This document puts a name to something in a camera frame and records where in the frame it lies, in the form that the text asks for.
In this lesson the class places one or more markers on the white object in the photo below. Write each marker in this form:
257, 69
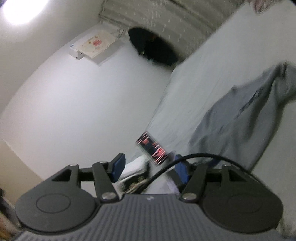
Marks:
134, 166

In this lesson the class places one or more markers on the round ceiling lamp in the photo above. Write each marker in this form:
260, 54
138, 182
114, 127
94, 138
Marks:
20, 9

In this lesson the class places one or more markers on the grey knit sweater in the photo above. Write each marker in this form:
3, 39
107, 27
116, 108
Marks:
242, 120

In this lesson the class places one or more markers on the phone with lit screen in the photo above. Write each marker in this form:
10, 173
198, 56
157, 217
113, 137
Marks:
151, 148

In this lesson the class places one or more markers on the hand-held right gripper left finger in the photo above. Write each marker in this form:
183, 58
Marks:
118, 165

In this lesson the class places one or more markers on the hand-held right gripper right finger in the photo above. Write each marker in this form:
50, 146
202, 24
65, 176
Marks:
181, 172

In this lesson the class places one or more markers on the wall air conditioner with cover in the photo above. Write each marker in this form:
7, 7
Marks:
94, 44

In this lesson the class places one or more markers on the dark hanging garment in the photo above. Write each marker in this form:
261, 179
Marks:
155, 47

